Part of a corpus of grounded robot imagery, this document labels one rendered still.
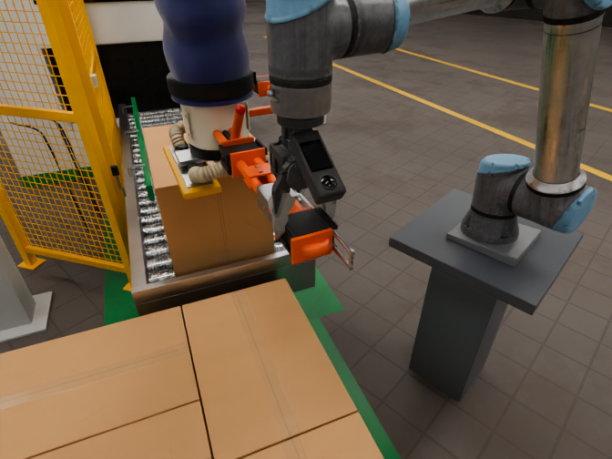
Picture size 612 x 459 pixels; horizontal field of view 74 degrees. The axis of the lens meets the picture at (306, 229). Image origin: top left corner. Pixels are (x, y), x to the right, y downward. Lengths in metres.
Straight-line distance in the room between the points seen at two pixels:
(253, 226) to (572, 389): 1.57
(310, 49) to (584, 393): 1.98
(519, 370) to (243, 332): 1.34
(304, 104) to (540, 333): 2.02
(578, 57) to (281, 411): 1.13
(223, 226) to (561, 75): 1.12
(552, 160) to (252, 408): 1.05
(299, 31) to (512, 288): 1.05
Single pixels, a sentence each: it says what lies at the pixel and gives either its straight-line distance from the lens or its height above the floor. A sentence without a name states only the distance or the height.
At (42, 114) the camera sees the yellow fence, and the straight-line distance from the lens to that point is 2.21.
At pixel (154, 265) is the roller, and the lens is 1.75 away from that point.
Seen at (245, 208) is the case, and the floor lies 0.81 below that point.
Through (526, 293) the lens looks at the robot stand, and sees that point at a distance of 1.38.
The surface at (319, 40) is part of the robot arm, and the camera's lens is 0.57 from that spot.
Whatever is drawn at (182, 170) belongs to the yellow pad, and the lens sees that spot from 1.19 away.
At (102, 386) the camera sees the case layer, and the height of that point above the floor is 0.54.
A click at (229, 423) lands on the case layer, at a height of 0.54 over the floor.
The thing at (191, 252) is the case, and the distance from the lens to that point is 1.57.
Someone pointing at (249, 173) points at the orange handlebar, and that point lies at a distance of 0.87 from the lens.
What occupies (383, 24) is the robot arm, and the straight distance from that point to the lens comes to 0.64.
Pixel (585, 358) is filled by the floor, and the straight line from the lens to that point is 2.41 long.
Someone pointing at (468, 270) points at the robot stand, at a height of 0.75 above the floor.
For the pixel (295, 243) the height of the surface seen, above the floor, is 1.20.
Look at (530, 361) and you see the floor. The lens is 2.26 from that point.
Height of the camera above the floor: 1.59
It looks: 34 degrees down
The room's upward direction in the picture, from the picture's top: straight up
